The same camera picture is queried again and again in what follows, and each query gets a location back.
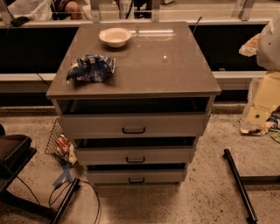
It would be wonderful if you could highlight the grey top drawer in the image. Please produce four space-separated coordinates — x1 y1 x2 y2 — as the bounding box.
58 113 210 139

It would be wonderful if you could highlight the blue tape cross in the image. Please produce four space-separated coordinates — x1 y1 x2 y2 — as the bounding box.
52 166 73 187

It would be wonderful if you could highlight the blue crumpled chip bag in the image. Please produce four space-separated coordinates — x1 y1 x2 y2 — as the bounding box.
66 54 116 82

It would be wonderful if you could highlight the black cable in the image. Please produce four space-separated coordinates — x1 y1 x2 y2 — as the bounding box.
48 178 102 224

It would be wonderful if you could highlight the person in background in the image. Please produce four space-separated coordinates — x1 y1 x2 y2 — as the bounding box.
50 0 86 20

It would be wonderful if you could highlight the grey drawer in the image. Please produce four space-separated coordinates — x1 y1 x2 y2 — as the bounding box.
58 113 210 139
85 169 187 185
74 146 196 165

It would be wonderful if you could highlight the grey middle drawer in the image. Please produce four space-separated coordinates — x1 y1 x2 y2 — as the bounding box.
74 146 196 165

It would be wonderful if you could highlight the cardboard box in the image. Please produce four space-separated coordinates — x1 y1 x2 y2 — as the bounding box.
245 72 280 126

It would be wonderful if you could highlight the black chair base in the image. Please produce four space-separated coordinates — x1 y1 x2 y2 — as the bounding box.
0 124 80 224

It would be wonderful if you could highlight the white bowl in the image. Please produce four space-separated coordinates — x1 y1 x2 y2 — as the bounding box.
99 28 132 48

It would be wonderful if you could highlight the grey drawer cabinet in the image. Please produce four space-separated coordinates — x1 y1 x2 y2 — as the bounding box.
45 21 222 186

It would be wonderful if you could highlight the red can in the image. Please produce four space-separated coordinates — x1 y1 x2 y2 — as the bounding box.
56 135 69 153

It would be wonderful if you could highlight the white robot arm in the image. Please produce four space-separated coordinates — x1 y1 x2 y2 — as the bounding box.
256 10 280 71

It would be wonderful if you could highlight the black metal floor bar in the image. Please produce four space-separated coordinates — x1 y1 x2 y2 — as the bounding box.
223 149 258 224

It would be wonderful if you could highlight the crumpled snack wrapper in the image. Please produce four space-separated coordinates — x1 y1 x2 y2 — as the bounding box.
240 122 274 136

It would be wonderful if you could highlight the grey bottom drawer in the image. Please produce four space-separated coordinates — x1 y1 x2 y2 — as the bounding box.
85 169 187 185

